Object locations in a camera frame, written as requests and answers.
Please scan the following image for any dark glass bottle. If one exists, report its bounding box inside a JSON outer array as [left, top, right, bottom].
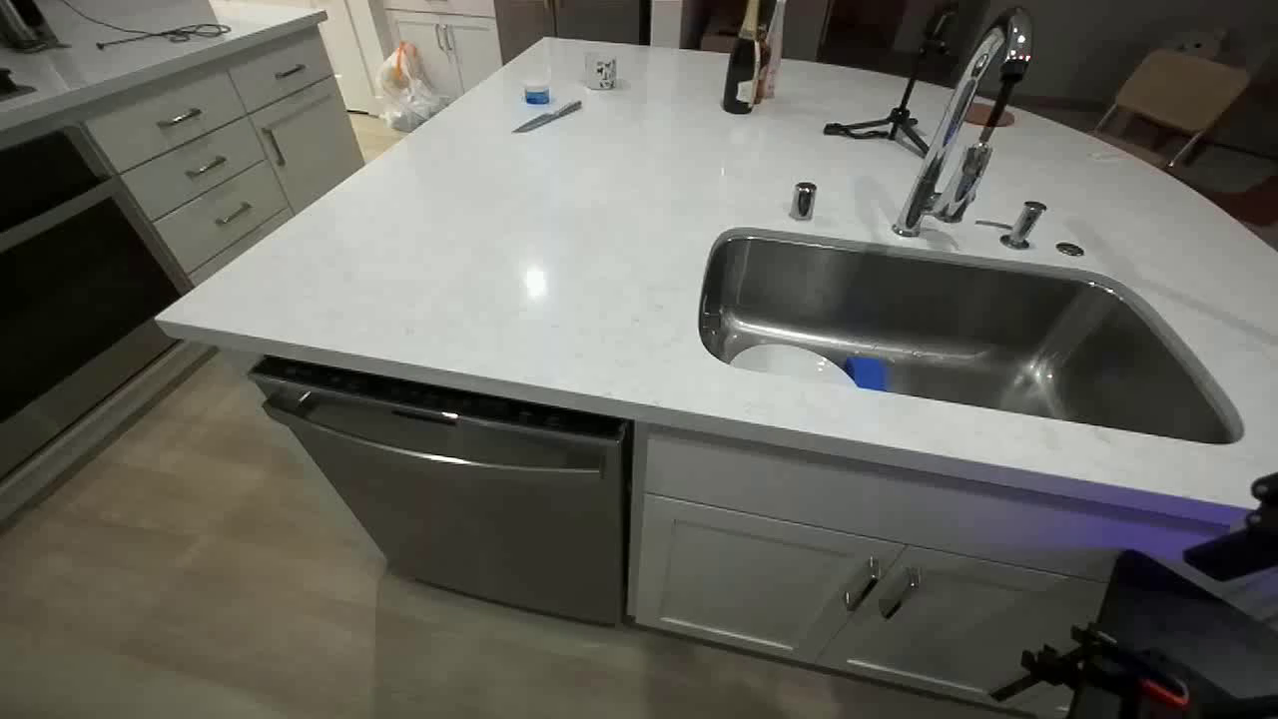
[[720, 0, 763, 116]]

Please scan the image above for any dark robot cart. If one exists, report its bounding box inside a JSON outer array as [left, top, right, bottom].
[[1101, 550, 1278, 719]]

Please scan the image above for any blue sponge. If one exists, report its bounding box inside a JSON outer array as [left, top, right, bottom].
[[842, 350, 895, 395]]

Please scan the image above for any chrome pull-down kitchen faucet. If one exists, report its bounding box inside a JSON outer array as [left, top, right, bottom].
[[889, 4, 1037, 246]]

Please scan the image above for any round wooden coaster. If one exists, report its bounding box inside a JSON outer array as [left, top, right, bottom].
[[963, 92, 1017, 133]]

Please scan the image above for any white background cabinet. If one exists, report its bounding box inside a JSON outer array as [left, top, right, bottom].
[[376, 0, 509, 104]]

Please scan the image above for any black clamp stand, red part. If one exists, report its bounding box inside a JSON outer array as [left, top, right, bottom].
[[992, 617, 1194, 719]]

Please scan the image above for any brown box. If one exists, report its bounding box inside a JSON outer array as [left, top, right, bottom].
[[748, 0, 792, 106]]

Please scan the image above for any grey cabinet drawer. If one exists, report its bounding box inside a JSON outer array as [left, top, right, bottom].
[[83, 69, 246, 175], [152, 158, 290, 277], [119, 116, 273, 223], [227, 33, 336, 113]]

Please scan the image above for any white cabinet door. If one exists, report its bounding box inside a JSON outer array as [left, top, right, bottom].
[[633, 490, 883, 663], [830, 542, 1116, 709]]

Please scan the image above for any black built-in oven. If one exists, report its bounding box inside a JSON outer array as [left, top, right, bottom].
[[0, 125, 183, 432]]

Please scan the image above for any white plate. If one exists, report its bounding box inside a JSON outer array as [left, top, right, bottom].
[[728, 341, 860, 392]]

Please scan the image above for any white plastic bag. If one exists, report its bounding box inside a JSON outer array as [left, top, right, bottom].
[[376, 36, 448, 133]]

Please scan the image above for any silver cabinet door handle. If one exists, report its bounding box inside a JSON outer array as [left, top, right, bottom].
[[839, 555, 887, 616], [875, 566, 924, 621]]

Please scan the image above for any stainless steel sink basin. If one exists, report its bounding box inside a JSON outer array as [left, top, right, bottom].
[[694, 223, 1248, 446]]

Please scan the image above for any thin dark cable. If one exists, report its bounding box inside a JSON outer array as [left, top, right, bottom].
[[93, 21, 232, 50]]

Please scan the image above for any white sink front panel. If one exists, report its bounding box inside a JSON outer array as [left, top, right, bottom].
[[637, 426, 1152, 571]]

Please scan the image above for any small black tripod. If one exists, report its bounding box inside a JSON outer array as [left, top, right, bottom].
[[818, 4, 967, 158]]

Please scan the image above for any stainless steel dishwasher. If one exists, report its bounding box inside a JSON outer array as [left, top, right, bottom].
[[246, 350, 633, 629]]

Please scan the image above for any light wooden chair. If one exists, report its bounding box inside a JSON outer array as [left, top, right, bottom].
[[1096, 42, 1256, 173]]

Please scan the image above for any grey cabinet door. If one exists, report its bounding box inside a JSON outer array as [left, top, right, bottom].
[[246, 78, 366, 210]]

